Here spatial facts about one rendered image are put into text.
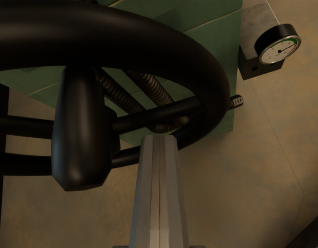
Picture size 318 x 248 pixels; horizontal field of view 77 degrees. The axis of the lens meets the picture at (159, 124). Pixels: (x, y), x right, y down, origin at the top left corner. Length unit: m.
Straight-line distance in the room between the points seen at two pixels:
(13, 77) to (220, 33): 0.38
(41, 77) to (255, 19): 0.43
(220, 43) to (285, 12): 0.97
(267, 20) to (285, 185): 0.70
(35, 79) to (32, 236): 1.14
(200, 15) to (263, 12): 0.18
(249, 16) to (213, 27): 0.13
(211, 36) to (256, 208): 0.76
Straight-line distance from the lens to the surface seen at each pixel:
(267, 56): 0.40
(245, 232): 0.99
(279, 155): 1.01
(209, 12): 0.36
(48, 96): 0.49
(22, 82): 0.46
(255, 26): 0.48
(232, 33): 0.41
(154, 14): 0.21
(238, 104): 0.44
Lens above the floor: 0.98
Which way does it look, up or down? 64 degrees down
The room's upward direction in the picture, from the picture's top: 47 degrees counter-clockwise
